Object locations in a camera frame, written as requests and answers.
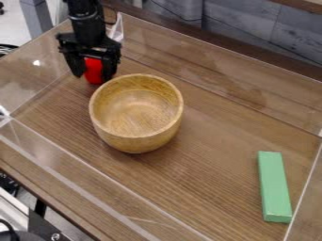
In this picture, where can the light wooden bowl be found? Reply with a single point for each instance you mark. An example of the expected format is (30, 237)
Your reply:
(137, 112)

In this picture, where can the grey post in background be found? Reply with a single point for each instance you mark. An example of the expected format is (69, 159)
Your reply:
(38, 16)

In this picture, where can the clear acrylic corner bracket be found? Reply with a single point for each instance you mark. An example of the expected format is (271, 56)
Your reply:
(116, 30)

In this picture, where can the green rectangular block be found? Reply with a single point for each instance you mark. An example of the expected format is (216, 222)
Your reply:
(275, 188)

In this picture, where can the clear acrylic tray walls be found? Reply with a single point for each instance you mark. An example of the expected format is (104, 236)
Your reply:
(196, 148)

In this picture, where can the black clamp under table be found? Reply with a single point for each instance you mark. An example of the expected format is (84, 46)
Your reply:
(22, 223)

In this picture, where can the red plush fruit green leaf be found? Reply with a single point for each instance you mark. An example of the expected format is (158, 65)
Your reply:
(93, 73)

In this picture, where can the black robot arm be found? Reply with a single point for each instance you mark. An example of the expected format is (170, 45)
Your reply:
(88, 42)

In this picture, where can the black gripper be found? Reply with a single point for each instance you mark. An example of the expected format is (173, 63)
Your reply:
(108, 50)

